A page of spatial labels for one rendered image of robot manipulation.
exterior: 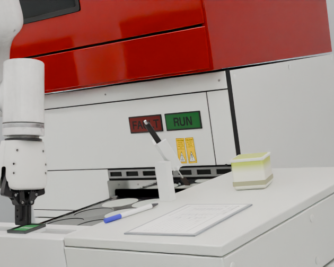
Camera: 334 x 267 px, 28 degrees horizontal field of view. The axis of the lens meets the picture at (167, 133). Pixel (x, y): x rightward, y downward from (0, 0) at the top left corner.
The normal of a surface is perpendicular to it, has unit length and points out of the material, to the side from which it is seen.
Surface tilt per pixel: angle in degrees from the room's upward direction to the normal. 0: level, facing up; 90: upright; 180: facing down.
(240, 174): 90
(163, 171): 90
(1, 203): 90
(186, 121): 90
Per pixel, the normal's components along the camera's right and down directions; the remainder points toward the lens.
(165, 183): -0.59, 0.16
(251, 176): -0.37, 0.14
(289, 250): 0.79, -0.06
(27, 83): 0.38, -0.07
